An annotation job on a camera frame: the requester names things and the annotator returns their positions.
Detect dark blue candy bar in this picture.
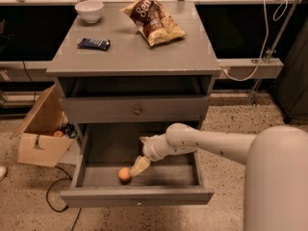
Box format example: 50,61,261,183
77,38,111,51

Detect black floor cable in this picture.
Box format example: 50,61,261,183
45,166,82,231

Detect white shoe tip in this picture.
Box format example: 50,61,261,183
0,166,7,181

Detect white ceramic bowl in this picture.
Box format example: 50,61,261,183
75,0,104,23

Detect metal support pole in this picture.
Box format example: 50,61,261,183
248,0,307,107

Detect orange fruit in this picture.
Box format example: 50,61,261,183
117,167,131,182

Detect open grey bottom drawer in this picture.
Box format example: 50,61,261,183
61,122,214,208

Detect cardboard box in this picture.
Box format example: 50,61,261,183
12,85,74,167

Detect red apple in box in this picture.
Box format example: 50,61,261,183
53,130,64,138

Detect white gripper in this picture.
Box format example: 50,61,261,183
129,134,196,177

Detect closed grey drawer with knob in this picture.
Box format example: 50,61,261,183
60,96,208,123

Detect brown chip bag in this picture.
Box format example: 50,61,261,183
121,0,186,46

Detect grey wooden drawer cabinet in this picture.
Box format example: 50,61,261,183
47,2,219,135

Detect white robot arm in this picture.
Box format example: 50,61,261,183
130,123,308,231

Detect white hanging cable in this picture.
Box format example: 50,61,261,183
220,0,289,83

